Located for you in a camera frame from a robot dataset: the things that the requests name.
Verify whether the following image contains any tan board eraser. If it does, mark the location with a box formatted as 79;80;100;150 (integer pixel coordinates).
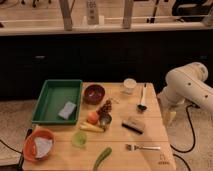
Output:
122;117;145;134

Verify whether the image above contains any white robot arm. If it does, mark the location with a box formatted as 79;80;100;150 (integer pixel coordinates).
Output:
157;62;213;126

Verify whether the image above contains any purple bowl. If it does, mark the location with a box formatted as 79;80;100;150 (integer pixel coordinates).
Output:
83;84;105;105

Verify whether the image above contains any orange bowl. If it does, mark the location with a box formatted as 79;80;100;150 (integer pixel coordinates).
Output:
23;129;55;162

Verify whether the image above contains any black white spoon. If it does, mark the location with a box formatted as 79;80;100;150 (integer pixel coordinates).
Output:
137;84;147;112

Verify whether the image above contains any clear plastic cup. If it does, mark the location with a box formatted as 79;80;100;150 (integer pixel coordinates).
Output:
122;78;137;94

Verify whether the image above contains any silver fork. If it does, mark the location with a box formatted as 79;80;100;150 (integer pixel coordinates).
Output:
125;144;161;151

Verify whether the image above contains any red grape bunch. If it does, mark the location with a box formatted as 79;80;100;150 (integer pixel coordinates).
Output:
97;100;112;115

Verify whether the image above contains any small metal cup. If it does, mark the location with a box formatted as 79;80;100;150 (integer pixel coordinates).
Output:
99;114;112;130

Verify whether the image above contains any orange tomato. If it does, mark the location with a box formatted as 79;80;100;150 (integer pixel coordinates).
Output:
87;111;99;125

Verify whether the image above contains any yellow corn cob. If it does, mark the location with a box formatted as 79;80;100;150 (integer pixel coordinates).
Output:
79;122;103;132

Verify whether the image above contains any light green cup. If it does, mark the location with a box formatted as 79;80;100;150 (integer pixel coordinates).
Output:
72;130;87;148

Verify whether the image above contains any grey blue sponge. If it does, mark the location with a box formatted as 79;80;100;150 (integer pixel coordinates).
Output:
58;101;76;120

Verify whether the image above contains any green plastic tray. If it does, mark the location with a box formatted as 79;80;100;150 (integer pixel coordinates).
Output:
32;79;82;125

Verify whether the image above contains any white crumpled cloth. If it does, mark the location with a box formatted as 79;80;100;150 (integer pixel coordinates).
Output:
34;137;53;158

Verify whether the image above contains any black cable right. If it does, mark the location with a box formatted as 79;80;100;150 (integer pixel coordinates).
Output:
170;103;200;171

